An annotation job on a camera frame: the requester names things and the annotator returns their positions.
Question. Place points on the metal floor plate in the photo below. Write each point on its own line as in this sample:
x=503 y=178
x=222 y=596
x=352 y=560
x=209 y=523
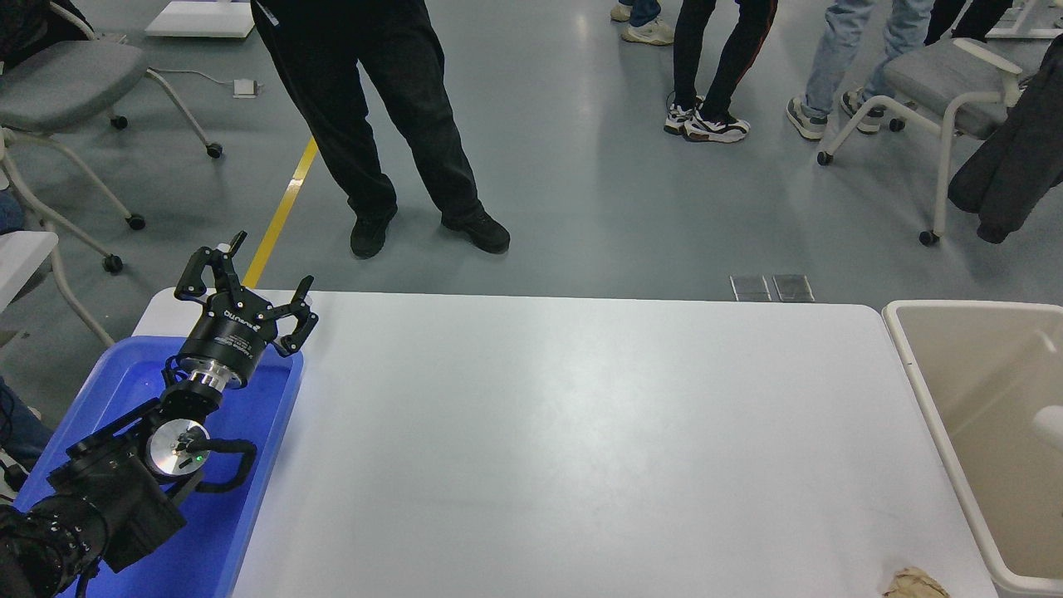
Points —
x=751 y=288
x=793 y=287

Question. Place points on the white wheeled chair frame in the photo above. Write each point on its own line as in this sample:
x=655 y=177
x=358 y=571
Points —
x=50 y=178

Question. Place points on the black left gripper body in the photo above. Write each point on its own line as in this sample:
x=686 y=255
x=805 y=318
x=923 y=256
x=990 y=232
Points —
x=228 y=336

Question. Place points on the white power adapter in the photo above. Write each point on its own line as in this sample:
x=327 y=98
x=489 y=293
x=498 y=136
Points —
x=244 y=87

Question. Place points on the grey wheeled chair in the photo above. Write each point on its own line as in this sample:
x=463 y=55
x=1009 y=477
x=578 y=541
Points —
x=947 y=83
x=66 y=79

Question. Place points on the white paper cup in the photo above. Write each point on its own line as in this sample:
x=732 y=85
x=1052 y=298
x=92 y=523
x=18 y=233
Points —
x=1050 y=428

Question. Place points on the white flat board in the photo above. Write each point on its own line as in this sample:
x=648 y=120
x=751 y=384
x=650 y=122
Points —
x=195 y=21

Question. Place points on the black coat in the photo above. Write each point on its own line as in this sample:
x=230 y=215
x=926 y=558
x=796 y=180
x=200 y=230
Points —
x=1013 y=158

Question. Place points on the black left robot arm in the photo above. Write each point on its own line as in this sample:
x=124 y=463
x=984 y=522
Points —
x=108 y=498

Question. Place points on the person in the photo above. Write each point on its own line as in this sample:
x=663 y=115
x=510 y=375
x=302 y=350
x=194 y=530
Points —
x=374 y=108
x=972 y=17
x=646 y=29
x=839 y=58
x=8 y=212
x=722 y=58
x=21 y=423

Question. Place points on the blue plastic tray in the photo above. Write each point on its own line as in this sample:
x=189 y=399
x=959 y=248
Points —
x=249 y=465

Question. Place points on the dark patterned jacket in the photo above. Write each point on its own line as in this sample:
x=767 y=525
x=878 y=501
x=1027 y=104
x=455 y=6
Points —
x=25 y=21

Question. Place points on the large pale plastic bin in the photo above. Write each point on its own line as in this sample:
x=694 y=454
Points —
x=972 y=390

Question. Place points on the white table leg frame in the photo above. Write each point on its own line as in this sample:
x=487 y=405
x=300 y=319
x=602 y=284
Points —
x=1030 y=31

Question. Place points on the crumpled tan paper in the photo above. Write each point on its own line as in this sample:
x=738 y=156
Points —
x=913 y=584

